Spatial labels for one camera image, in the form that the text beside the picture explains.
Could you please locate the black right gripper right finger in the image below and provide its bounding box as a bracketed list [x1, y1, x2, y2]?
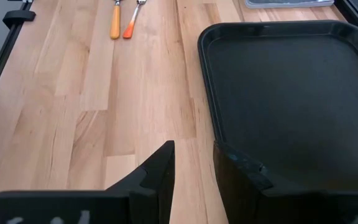
[213, 140, 275, 224]

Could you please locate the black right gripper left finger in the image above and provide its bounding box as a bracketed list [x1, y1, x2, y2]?
[104, 139, 176, 224]

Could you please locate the fork with orange handle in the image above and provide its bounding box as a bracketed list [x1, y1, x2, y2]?
[122, 0, 147, 40]

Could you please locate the spoon with yellow handle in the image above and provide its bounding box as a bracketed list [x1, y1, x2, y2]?
[109, 0, 122, 40]

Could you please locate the black rectangular plastic tray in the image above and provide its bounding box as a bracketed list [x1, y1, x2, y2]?
[197, 19, 358, 194]

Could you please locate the waterfall picture book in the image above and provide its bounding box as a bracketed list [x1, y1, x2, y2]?
[244, 0, 335, 9]

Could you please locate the black rail bracket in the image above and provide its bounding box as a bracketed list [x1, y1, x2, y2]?
[2, 9, 37, 29]

